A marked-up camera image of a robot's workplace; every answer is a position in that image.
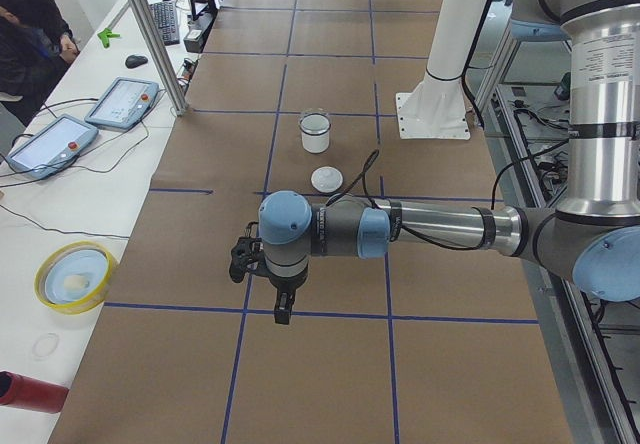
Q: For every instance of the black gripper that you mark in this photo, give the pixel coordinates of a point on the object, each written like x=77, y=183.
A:
x=286, y=284

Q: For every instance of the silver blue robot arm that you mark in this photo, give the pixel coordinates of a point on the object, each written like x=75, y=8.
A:
x=591, y=237

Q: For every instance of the white ceramic lid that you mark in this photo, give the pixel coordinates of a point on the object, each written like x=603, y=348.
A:
x=326, y=179

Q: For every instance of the white enamel mug blue rim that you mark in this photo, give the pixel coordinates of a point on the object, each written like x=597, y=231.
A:
x=315, y=144

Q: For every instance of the yellow tape roll with plate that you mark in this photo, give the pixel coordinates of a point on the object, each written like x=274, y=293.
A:
x=75, y=278

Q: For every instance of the far teach pendant tablet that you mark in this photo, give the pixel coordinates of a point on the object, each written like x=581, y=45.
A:
x=123, y=104

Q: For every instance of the teach pendant tablet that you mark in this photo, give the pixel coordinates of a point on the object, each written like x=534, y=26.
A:
x=53, y=148
x=123, y=104

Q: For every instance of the near teach pendant tablet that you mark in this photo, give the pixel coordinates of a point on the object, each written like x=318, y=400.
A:
x=53, y=148

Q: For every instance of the red cylinder bottle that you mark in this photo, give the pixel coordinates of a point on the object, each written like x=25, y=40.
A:
x=27, y=393

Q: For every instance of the black computer mouse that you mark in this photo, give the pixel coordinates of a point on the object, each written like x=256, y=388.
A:
x=135, y=61

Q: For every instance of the black keyboard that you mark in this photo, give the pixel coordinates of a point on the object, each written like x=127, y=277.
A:
x=165, y=17

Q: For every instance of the green plastic clamp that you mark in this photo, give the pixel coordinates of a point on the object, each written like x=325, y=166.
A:
x=106, y=35

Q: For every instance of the seated person in black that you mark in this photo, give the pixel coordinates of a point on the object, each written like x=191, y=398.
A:
x=37, y=49

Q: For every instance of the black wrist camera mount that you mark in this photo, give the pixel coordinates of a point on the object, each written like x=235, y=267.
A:
x=247, y=257

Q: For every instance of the white camera stand pole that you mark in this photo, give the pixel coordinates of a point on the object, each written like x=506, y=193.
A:
x=435, y=109

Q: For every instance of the aluminium frame post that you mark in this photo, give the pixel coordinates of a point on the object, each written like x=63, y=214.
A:
x=159, y=54

